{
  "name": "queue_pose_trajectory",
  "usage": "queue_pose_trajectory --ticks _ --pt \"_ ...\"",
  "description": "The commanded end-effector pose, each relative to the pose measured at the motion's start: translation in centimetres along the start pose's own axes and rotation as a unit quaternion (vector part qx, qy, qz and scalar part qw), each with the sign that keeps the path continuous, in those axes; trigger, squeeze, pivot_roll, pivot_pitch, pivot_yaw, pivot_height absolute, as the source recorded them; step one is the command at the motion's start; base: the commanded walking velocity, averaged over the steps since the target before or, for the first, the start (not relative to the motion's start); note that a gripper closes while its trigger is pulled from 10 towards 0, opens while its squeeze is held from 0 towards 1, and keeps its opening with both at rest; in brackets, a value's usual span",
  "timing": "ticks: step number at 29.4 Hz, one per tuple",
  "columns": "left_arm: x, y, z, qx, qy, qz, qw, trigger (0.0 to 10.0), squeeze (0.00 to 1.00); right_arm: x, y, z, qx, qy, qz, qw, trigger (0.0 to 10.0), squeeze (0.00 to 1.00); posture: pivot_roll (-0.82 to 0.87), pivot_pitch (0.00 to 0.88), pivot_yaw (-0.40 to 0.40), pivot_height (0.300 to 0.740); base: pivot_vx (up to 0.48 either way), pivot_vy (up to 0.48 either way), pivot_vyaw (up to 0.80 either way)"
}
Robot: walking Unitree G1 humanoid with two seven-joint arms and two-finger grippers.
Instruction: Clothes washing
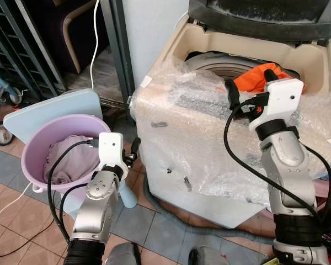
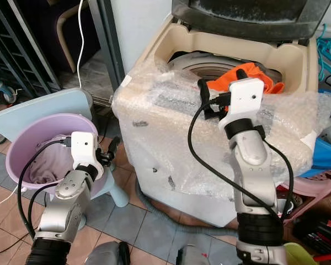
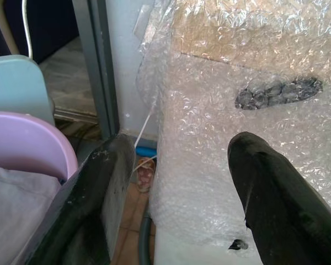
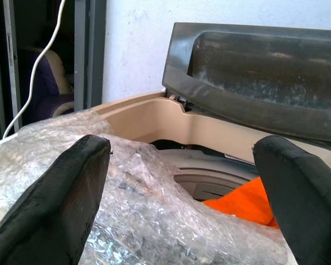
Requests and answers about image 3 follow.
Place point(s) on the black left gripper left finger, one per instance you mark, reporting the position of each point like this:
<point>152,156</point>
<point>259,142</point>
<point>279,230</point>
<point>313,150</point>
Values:
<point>93,193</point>

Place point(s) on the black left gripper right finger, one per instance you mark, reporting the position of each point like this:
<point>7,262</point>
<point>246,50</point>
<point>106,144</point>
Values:
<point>273,198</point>

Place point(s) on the bubble wrapped washing machine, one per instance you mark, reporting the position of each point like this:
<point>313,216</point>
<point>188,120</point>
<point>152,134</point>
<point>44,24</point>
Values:
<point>237,96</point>

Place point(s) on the pink patterned slipper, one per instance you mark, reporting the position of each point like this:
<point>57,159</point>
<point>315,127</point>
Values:
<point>145,174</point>

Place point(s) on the blue plastic piece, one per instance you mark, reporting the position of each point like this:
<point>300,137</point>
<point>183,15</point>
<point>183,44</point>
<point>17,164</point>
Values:
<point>145,151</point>

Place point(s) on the lilac cloth garment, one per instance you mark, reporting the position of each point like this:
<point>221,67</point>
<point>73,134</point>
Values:
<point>19,204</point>

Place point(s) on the pink plastic basin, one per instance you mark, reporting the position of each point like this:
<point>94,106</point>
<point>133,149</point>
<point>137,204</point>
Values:
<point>30,140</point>

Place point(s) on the light blue plastic chair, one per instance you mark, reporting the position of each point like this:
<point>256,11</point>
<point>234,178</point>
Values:
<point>16,85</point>

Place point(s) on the grey metal door frame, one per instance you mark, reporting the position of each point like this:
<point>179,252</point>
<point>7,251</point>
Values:
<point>99,66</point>

